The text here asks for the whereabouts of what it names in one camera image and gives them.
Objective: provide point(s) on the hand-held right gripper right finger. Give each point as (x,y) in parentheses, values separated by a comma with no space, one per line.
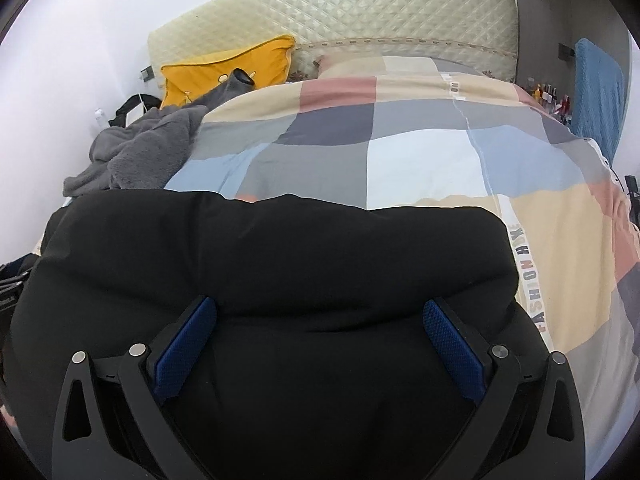
(452,350)

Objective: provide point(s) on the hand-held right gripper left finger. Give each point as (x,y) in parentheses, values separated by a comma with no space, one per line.
(182,345)

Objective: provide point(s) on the black padded jacket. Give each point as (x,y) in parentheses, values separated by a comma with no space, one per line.
(300,260)

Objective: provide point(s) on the pastel patchwork duvet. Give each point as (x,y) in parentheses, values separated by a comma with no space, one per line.
(425,160)

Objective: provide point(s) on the grey fleece garment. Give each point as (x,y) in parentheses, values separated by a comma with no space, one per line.
(145,150)

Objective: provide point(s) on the small white bottle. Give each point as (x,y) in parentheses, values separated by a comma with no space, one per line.
(98,116)

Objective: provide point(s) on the black stand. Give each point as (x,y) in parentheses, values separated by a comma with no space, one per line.
(633,195)

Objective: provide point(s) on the dark grey hair dryer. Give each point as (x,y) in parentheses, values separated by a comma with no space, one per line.
(227,87)

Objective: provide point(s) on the row of small bottles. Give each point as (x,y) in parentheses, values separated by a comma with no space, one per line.
(547,97)

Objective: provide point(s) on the yellow pillow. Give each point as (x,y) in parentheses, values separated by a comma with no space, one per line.
(210,72)

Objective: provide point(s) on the blue towel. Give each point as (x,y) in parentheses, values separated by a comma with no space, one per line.
(597,95)

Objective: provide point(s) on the white patterned pillow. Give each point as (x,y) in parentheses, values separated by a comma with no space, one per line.
(302,67)

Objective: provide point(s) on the cream quilted headboard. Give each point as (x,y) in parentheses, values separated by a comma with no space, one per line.
(375,10)

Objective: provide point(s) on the wall socket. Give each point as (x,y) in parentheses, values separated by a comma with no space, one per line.
(146,74)

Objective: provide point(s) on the black wall switch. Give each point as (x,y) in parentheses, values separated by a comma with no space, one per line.
(566,52)

